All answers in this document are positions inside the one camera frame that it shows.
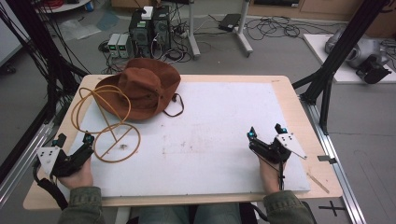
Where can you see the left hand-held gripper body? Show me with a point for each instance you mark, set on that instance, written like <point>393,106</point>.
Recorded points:
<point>67,161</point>

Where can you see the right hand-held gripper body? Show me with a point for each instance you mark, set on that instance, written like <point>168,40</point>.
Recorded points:
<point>274,151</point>

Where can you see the brown brimmed hat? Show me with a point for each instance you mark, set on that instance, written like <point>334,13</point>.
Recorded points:
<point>141,88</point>

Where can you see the person's left hand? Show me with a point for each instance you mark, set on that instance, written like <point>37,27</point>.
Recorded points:
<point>79,179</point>

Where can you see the person's right hand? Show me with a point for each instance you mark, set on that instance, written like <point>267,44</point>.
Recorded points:
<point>270,177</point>

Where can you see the white foam mat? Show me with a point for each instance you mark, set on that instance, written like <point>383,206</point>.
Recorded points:
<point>202,149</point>

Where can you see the thin wooden stick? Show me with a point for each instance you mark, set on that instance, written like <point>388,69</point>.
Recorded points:
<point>317,182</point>

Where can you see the white floor board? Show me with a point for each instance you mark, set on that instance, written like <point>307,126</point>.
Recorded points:
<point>317,49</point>

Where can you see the grey power supply unit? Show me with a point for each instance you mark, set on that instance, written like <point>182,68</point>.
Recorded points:
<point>123,46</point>
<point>113,45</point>

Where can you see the grey desk leg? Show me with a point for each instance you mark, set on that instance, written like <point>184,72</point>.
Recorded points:
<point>193,34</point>
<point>243,31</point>

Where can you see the person's legs in jeans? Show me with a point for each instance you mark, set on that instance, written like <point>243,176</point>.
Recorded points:
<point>186,214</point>

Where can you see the clear plastic sheet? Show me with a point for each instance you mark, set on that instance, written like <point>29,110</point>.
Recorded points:
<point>77,29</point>

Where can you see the grey robot device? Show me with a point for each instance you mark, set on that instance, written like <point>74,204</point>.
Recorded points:
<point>362,53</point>

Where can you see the black flat box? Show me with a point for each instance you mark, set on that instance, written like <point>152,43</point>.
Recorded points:
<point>229,21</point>

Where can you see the black computer tower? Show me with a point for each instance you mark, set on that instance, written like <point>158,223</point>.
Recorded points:
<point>140,34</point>
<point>162,29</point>

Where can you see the blue tape roll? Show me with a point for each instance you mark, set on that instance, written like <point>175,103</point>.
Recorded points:
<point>89,6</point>

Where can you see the white round table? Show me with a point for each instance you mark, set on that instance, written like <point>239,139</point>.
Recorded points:
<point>62,5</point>

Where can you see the white box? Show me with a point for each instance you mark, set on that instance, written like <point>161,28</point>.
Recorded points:
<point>147,12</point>

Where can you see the aluminium rail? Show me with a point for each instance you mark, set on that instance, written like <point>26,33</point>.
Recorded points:
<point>26,155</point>
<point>336,161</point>

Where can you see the small metal bracket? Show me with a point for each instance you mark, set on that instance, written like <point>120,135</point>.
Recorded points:
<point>326,159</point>

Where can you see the black metal frame stand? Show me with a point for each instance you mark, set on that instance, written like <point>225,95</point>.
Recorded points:
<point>339,53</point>
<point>34,40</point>

